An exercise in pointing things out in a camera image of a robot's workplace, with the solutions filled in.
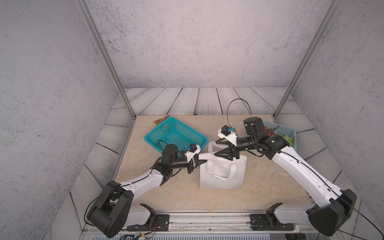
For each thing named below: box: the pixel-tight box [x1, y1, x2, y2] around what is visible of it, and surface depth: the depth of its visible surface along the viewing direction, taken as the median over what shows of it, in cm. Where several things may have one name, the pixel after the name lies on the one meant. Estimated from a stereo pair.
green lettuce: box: [280, 134, 295, 146], surface depth 98 cm
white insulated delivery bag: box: [198, 141, 247, 190], surface depth 76 cm
